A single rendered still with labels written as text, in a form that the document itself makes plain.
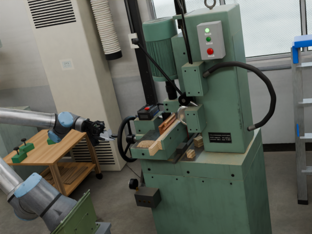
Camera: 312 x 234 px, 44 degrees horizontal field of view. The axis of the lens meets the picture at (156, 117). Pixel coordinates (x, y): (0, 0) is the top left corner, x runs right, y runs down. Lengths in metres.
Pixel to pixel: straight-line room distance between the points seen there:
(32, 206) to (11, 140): 2.04
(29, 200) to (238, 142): 1.06
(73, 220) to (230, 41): 1.12
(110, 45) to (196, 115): 1.73
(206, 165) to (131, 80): 1.88
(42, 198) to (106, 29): 1.88
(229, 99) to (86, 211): 0.91
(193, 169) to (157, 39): 0.69
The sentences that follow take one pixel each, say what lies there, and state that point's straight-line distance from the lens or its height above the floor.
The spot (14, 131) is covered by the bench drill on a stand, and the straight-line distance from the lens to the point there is 4.01.
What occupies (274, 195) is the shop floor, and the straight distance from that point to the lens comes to 3.10.
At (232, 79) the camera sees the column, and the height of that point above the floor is 1.20.
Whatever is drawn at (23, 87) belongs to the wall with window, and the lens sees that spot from 4.34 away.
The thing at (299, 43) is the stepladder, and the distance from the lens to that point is 2.61.
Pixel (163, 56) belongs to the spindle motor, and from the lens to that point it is 1.98.
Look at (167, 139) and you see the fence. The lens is 1.97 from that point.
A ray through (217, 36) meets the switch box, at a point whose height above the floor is 1.42.
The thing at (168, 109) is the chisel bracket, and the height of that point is 1.02.
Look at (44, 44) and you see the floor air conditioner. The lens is 3.64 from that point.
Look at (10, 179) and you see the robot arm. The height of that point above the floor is 0.88.
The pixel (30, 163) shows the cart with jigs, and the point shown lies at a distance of 3.23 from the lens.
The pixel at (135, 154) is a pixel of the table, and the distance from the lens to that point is 2.05.
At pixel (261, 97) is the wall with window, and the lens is 3.45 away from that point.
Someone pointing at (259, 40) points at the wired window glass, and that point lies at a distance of 3.38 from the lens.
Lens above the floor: 1.75
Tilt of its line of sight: 21 degrees down
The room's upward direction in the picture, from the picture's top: 12 degrees counter-clockwise
